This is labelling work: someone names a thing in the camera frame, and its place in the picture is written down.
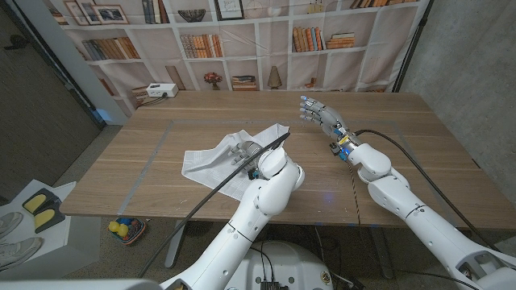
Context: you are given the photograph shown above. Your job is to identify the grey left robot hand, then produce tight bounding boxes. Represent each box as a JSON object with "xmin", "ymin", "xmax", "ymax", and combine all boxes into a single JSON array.
[{"xmin": 227, "ymin": 140, "xmax": 265, "ymax": 172}]

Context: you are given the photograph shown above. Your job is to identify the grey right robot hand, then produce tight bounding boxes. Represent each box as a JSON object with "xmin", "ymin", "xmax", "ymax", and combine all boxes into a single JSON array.
[{"xmin": 299, "ymin": 95, "xmax": 362, "ymax": 152}]

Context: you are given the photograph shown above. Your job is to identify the white cloth napkin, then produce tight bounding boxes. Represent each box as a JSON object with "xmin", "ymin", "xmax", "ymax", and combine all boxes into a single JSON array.
[{"xmin": 181, "ymin": 122, "xmax": 290, "ymax": 201}]

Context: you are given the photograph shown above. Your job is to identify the printed bookshelf backdrop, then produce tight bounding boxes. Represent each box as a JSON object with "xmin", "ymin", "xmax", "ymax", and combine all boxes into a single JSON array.
[{"xmin": 42, "ymin": 0, "xmax": 432, "ymax": 118}]

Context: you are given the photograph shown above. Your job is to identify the white power strip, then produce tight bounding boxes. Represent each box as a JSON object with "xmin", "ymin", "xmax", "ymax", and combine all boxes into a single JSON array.
[{"xmin": 145, "ymin": 82, "xmax": 180, "ymax": 98}]

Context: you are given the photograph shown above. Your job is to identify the black backdrop stand pole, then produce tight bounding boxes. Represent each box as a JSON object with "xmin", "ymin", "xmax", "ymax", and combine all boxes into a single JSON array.
[{"xmin": 393, "ymin": 0, "xmax": 437, "ymax": 93}]

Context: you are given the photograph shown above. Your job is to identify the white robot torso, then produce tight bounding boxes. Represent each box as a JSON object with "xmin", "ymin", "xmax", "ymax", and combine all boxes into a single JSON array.
[{"xmin": 235, "ymin": 240, "xmax": 335, "ymax": 290}]

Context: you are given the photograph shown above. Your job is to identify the bowl of toy fruit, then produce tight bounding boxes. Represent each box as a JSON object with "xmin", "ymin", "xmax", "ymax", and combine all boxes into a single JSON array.
[{"xmin": 106, "ymin": 217, "xmax": 147, "ymax": 246}]

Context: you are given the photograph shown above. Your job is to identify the white floor platform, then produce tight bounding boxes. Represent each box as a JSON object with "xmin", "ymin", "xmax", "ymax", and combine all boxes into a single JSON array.
[{"xmin": 0, "ymin": 179, "xmax": 77, "ymax": 279}]

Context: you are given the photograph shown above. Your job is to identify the yellow black foot pedal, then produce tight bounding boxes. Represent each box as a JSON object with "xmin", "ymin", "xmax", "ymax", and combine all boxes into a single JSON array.
[
  {"xmin": 32, "ymin": 205, "xmax": 66, "ymax": 234},
  {"xmin": 22, "ymin": 187, "xmax": 61, "ymax": 214}
]

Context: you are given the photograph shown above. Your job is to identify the grey sneaker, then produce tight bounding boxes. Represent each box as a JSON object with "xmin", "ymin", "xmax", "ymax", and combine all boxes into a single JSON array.
[
  {"xmin": 0, "ymin": 236, "xmax": 44, "ymax": 271},
  {"xmin": 0, "ymin": 210, "xmax": 24, "ymax": 238}
]

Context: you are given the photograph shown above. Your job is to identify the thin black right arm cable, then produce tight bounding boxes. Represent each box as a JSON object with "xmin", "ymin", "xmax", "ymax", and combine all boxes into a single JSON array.
[{"xmin": 348, "ymin": 159, "xmax": 483, "ymax": 290}]

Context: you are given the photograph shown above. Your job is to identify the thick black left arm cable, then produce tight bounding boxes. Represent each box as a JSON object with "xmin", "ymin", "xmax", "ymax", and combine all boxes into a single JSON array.
[{"xmin": 136, "ymin": 131, "xmax": 292, "ymax": 280}]

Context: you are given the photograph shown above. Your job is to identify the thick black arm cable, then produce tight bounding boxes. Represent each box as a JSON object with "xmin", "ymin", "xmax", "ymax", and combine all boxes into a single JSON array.
[
  {"xmin": 353, "ymin": 128, "xmax": 503, "ymax": 254},
  {"xmin": 136, "ymin": 131, "xmax": 292, "ymax": 280}
]

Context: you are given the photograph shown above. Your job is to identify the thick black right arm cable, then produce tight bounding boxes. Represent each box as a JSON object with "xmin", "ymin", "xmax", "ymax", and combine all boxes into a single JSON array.
[{"xmin": 353, "ymin": 128, "xmax": 503, "ymax": 254}]

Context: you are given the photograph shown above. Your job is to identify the black door handle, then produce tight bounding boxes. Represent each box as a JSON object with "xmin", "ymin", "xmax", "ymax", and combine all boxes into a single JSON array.
[{"xmin": 3, "ymin": 32, "xmax": 29, "ymax": 50}]

